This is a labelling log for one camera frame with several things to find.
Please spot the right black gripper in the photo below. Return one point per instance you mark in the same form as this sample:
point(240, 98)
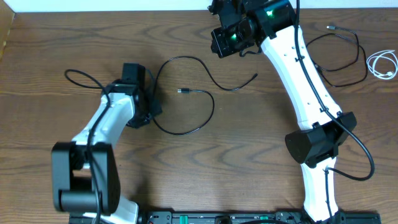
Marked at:
point(222, 48)

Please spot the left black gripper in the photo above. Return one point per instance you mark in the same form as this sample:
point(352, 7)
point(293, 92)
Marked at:
point(140, 121)

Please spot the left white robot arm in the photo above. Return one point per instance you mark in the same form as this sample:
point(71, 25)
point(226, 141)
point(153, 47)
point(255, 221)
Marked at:
point(85, 177)

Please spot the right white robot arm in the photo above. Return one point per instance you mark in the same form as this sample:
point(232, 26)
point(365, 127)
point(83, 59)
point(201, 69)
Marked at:
point(275, 28)

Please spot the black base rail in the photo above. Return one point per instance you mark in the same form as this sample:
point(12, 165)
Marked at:
point(167, 217)

